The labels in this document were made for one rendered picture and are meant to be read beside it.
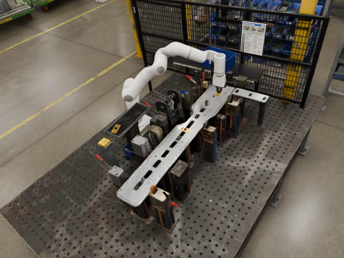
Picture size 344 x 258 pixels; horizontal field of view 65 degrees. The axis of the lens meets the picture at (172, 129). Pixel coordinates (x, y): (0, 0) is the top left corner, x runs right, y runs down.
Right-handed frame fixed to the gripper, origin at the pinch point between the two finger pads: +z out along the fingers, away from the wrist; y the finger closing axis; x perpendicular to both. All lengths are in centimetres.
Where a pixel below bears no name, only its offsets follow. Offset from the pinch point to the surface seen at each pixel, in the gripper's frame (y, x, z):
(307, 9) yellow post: 44, 57, -49
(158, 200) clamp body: 14, -109, 4
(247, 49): 2, 54, -10
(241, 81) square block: 9.9, 23.4, 3.5
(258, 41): 11, 54, -20
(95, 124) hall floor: -185, -7, 108
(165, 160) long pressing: -2, -79, 9
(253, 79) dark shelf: 17.3, 33.5, 5.5
